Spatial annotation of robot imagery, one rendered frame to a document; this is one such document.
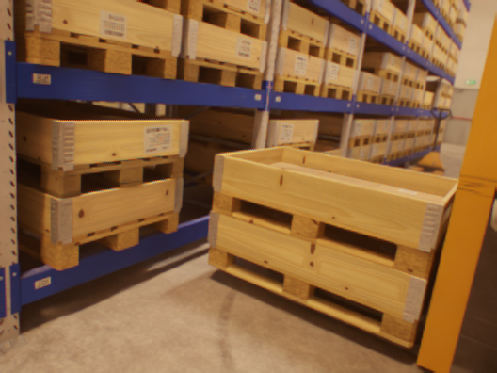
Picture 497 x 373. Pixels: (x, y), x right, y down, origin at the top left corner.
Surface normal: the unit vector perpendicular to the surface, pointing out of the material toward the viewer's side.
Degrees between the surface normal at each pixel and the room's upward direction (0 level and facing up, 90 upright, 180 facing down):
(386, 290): 90
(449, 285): 90
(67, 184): 90
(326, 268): 90
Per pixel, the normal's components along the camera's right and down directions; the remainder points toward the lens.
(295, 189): -0.55, 0.12
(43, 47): 0.83, 0.21
